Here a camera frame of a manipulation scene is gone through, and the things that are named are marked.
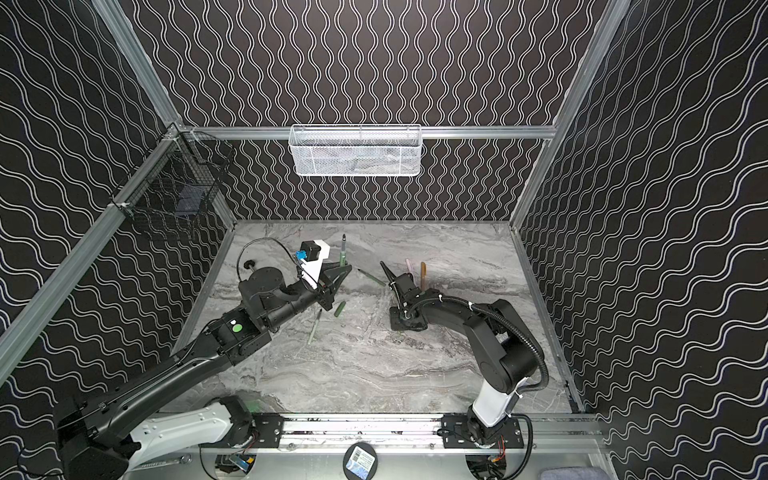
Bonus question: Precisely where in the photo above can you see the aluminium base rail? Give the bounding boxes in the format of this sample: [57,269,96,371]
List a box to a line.
[206,413,603,455]

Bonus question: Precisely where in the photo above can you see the orange pen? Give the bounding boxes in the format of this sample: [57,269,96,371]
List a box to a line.
[419,261,427,291]

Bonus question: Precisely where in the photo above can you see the green pen cap upper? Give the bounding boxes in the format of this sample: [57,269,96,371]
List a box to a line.
[334,301,347,318]

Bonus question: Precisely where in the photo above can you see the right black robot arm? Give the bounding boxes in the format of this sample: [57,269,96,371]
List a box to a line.
[385,270,550,445]

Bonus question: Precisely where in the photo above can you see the dark green pen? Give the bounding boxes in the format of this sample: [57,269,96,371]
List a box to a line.
[339,234,347,266]
[357,268,388,287]

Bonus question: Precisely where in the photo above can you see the black wire basket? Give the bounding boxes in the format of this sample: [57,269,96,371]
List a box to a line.
[119,131,234,241]

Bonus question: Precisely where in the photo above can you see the round black labelled disc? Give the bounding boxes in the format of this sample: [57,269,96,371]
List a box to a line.
[343,442,379,480]

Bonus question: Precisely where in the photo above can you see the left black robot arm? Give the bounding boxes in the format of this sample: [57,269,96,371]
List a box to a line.
[55,262,352,479]

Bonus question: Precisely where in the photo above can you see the white wire mesh basket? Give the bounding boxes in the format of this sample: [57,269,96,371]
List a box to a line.
[288,124,424,177]

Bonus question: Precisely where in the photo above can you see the light green pen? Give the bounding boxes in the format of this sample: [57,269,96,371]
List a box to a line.
[307,310,323,346]

